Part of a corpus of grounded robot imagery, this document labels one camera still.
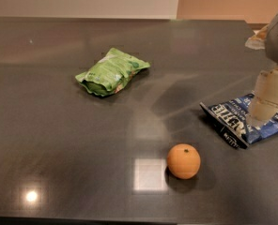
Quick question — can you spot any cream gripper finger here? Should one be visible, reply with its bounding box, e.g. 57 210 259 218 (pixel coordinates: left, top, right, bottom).
245 25 269 50
247 66 278 127

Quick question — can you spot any orange fruit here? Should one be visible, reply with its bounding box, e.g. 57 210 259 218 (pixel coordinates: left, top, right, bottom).
167 143 201 179

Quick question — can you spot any blue chip bag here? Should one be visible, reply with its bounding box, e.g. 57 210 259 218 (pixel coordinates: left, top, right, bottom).
200 93 278 149

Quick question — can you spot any green snack bag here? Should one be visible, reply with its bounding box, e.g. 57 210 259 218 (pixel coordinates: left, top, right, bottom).
75 48 150 97

